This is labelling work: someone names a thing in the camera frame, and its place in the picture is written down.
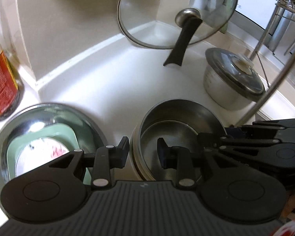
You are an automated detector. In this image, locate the right hand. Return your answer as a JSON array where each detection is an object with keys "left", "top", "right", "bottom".
[{"left": 281, "top": 193, "right": 295, "bottom": 217}]

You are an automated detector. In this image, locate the green square plate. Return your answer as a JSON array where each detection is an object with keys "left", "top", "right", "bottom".
[{"left": 7, "top": 123, "right": 80, "bottom": 180}]

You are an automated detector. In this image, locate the steel dish rack frame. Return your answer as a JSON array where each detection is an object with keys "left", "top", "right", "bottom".
[{"left": 228, "top": 0, "right": 295, "bottom": 119}]

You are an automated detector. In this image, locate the large steel round tray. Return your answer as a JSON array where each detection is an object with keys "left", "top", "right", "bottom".
[{"left": 0, "top": 103, "right": 108, "bottom": 193}]

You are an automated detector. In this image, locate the steel pot with lid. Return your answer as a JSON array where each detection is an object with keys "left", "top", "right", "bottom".
[{"left": 204, "top": 47, "right": 265, "bottom": 111}]

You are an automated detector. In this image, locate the glass pot lid black handle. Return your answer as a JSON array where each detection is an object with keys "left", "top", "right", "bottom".
[{"left": 117, "top": 0, "right": 238, "bottom": 65}]

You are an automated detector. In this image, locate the stainless steel bowl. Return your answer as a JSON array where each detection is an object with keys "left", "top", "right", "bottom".
[{"left": 139, "top": 99, "right": 226, "bottom": 181}]

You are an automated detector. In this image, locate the soy sauce bottle red handle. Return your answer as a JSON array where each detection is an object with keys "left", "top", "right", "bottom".
[{"left": 0, "top": 43, "right": 21, "bottom": 121}]

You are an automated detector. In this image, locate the small floral saucer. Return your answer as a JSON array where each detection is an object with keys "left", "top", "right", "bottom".
[{"left": 14, "top": 137, "right": 69, "bottom": 177}]

